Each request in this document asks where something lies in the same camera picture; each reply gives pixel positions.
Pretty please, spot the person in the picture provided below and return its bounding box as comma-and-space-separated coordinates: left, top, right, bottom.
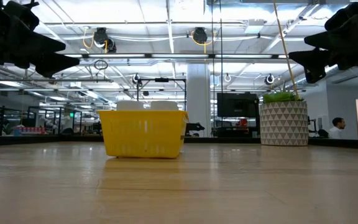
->
328, 116, 347, 139

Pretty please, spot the black monitor screen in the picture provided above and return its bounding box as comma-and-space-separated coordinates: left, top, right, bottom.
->
216, 92, 260, 119

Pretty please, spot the long ceiling light fixture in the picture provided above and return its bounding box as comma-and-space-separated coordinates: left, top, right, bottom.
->
54, 53, 288, 60

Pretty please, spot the white pill bottle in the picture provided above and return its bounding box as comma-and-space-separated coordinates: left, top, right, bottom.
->
150, 100, 180, 111
116, 100, 145, 111

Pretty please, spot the black metal frame stand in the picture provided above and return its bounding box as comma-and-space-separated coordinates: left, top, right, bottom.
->
135, 77, 187, 112

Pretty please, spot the white triangle-patterned plant pot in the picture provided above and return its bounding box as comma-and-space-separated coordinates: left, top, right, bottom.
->
259, 100, 310, 147

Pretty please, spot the yellow plastic basket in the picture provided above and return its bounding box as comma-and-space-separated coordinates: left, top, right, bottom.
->
97, 109, 190, 159

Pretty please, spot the white square column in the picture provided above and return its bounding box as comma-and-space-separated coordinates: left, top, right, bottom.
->
186, 63, 212, 138

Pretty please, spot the green succulent plant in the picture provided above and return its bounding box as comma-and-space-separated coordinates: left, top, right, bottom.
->
262, 91, 305, 105

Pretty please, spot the black aluminium table frame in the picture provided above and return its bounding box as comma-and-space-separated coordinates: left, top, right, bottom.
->
0, 134, 358, 151

